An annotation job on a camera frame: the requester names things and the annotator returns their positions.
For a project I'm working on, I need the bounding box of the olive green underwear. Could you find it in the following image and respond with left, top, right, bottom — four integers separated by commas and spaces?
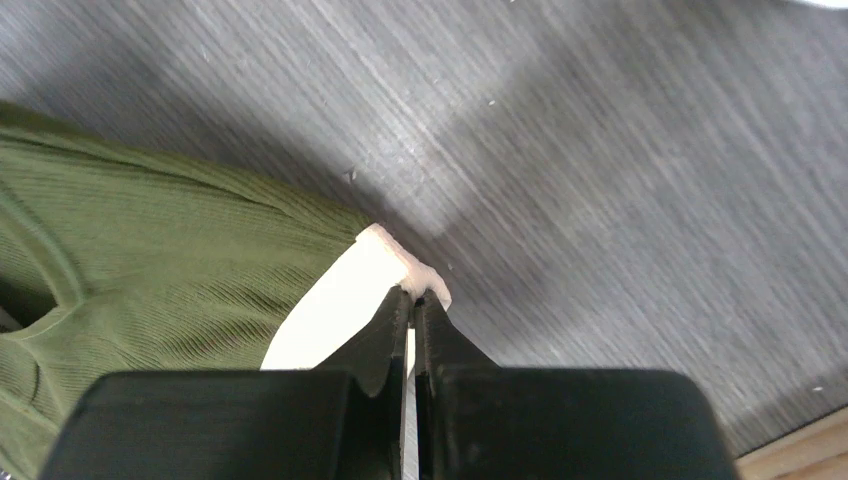
1, 102, 452, 479

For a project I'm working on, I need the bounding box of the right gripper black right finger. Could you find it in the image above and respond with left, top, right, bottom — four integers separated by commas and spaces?
414, 293, 738, 479

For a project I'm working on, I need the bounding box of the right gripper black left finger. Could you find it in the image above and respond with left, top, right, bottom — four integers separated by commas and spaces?
41, 287, 412, 479

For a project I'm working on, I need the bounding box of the wooden compartment tray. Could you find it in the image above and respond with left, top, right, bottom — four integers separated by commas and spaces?
736, 408, 847, 480

